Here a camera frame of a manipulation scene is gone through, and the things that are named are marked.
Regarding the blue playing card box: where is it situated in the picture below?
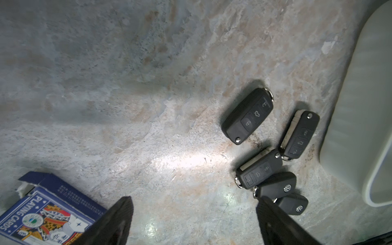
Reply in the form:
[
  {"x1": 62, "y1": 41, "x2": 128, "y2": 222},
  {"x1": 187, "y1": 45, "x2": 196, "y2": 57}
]
[{"x1": 1, "y1": 171, "x2": 107, "y2": 245}]

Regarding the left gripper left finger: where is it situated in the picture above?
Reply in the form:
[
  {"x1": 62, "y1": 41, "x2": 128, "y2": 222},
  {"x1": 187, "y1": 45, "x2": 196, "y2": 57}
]
[{"x1": 73, "y1": 196, "x2": 134, "y2": 245}]

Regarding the black vw key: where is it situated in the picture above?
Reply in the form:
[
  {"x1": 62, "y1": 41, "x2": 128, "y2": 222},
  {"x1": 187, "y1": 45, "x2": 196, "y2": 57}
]
[
  {"x1": 274, "y1": 194, "x2": 309, "y2": 215},
  {"x1": 253, "y1": 171, "x2": 297, "y2": 200}
]

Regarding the black flip key with silver edge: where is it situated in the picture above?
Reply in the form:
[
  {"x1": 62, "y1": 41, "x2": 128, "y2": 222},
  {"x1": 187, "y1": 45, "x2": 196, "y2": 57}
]
[{"x1": 279, "y1": 109, "x2": 320, "y2": 161}]

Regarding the white storage box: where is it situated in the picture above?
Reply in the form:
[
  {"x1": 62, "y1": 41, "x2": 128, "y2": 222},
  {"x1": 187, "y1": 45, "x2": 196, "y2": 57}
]
[{"x1": 320, "y1": 2, "x2": 392, "y2": 207}]

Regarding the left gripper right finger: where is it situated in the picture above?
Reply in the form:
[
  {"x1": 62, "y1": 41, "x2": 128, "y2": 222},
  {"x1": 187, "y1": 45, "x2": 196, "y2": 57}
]
[{"x1": 256, "y1": 197, "x2": 320, "y2": 245}]

